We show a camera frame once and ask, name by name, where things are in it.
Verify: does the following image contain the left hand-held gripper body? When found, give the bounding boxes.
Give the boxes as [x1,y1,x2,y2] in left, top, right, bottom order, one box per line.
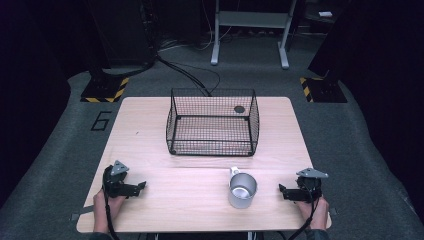
[102,160,134,200]

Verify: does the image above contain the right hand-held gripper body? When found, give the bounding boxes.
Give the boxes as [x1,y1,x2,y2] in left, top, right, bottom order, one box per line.
[295,167,330,203]

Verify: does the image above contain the silver metal cup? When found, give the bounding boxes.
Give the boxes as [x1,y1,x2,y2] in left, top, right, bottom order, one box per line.
[227,166,259,210]

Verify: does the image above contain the black wire basket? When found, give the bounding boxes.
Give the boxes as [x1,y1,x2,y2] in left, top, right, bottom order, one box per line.
[165,87,261,158]

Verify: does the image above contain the person's right hand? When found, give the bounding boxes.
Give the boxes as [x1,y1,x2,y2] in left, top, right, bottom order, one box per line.
[295,196,331,232]

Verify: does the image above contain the person's left hand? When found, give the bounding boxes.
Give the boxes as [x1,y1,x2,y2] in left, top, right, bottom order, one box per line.
[92,188,128,234]

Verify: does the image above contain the black base with hazard stripes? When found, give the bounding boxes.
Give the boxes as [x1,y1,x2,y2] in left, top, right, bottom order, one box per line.
[299,75,348,104]
[79,68,130,104]

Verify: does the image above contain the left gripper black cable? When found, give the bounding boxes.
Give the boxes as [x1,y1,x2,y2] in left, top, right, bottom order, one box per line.
[101,166,122,240]

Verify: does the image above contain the black floor cable bundle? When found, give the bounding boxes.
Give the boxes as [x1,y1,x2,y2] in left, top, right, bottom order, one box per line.
[153,53,222,98]

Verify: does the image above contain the white metal stand frame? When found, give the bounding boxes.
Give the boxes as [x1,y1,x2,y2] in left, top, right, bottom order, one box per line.
[210,0,298,70]

